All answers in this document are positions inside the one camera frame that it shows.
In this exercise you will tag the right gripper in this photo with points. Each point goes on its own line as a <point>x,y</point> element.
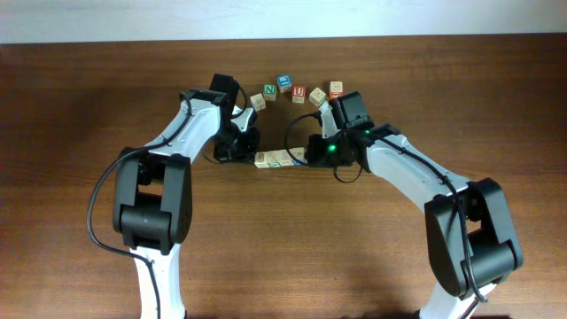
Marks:
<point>314,153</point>

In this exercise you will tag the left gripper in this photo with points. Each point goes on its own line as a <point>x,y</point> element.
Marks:
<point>246,155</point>

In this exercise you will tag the red letter I block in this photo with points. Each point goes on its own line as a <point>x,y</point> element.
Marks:
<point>274,158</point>

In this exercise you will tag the blue letter D block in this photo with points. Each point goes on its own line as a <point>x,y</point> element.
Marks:
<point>298,156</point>

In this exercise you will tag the ice cream cone block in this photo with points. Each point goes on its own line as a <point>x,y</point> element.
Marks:
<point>284,159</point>

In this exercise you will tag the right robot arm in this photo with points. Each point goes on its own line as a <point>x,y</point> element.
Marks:
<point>471,238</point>

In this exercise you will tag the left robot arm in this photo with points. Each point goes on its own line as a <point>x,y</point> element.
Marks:
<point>152,205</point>

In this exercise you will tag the block with number one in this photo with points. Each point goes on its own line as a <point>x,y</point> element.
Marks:
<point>258,102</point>

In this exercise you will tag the plain top green-edged block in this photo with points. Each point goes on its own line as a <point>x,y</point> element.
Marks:
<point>317,97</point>

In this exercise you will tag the plain top red-sided block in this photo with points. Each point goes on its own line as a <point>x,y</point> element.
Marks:
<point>336,89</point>

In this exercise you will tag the green letter N block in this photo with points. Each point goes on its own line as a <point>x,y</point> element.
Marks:
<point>269,92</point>

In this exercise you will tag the red letter U block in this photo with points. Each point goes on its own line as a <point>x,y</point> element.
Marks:
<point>298,94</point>

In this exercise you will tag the blue topped block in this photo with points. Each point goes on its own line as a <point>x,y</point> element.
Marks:
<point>284,83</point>

